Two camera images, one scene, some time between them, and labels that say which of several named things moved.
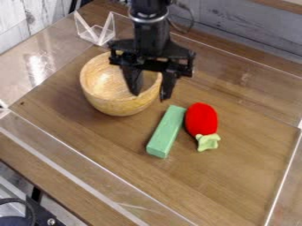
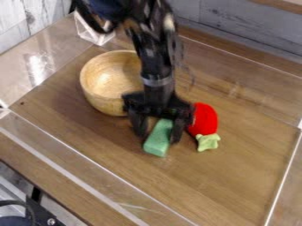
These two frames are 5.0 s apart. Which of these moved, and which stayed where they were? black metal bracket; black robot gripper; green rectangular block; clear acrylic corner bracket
Moved: black robot gripper
Stayed: green rectangular block; clear acrylic corner bracket; black metal bracket
